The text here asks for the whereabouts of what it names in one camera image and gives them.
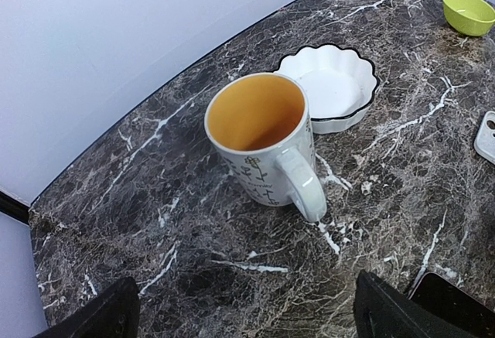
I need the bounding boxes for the black phone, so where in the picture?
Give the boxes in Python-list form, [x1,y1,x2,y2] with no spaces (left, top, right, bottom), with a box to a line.
[409,271,495,337]

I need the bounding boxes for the black left frame post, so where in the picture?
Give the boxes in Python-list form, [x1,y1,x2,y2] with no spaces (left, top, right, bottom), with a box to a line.
[0,192,29,224]

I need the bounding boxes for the beige phone case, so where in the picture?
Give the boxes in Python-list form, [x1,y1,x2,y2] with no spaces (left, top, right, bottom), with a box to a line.
[473,111,495,165]

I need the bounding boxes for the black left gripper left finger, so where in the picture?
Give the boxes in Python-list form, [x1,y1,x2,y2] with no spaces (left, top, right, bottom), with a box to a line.
[37,277,140,337]

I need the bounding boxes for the lime green bowl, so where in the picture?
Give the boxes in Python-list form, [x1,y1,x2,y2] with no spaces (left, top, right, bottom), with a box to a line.
[442,0,494,37]

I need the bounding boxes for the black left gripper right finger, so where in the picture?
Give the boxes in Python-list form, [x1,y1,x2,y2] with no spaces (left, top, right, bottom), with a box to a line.
[353,270,476,337]

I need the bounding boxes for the white floral mug orange inside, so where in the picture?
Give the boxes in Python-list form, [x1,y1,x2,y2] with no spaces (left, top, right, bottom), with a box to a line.
[204,73,327,223]

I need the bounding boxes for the white scalloped dish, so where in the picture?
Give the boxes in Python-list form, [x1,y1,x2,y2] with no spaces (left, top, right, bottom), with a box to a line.
[275,44,380,135]

